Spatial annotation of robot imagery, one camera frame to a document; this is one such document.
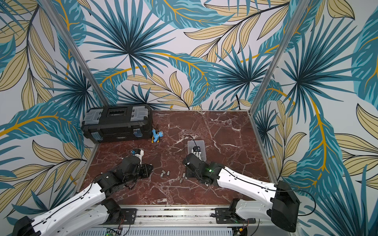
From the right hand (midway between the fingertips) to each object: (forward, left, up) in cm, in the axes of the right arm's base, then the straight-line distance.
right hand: (188, 168), depth 79 cm
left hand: (0, +19, -1) cm, 19 cm away
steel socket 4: (-3, +4, -11) cm, 12 cm away
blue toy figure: (+26, +22, -8) cm, 35 cm away
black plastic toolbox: (+28, +42, +6) cm, 51 cm away
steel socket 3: (0, +3, -10) cm, 10 cm away
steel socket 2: (+2, +12, -10) cm, 16 cm away
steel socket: (+2, +15, -10) cm, 18 cm away
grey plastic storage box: (+20, -9, -7) cm, 22 cm away
